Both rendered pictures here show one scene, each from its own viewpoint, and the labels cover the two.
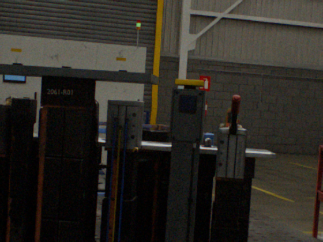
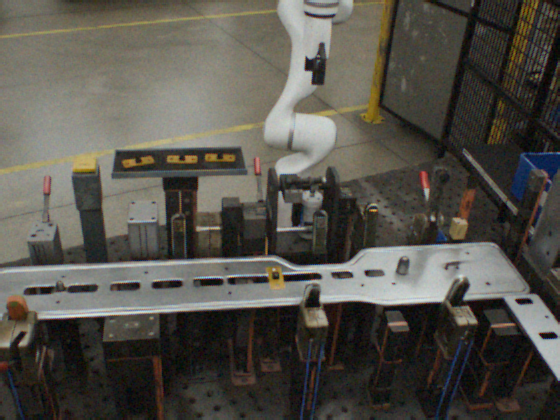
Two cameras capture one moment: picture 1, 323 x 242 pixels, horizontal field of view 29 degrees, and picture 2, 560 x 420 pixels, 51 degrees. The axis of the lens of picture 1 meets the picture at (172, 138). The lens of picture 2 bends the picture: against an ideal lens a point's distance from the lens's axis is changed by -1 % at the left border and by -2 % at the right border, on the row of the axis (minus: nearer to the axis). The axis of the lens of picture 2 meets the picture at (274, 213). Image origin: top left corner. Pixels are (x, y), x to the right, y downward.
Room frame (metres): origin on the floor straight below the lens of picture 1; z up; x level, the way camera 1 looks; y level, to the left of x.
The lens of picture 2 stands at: (2.80, 0.11, 1.98)
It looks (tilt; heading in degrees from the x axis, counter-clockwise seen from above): 34 degrees down; 165
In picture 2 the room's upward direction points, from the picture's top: 4 degrees clockwise
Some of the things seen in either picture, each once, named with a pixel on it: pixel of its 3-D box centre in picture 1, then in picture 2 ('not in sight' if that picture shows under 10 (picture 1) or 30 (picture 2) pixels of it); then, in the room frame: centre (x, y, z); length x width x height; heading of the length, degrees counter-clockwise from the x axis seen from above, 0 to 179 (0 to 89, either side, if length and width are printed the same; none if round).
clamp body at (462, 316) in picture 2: not in sight; (444, 361); (1.92, 0.82, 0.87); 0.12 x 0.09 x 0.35; 176
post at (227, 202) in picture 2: (19, 181); (230, 258); (1.47, 0.35, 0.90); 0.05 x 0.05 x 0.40; 86
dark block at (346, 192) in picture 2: not in sight; (336, 250); (1.49, 0.67, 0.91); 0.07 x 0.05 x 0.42; 176
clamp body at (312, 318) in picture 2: not in sight; (307, 362); (1.87, 0.48, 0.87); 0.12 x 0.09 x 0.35; 176
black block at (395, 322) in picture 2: not in sight; (387, 362); (1.88, 0.69, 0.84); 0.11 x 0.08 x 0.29; 176
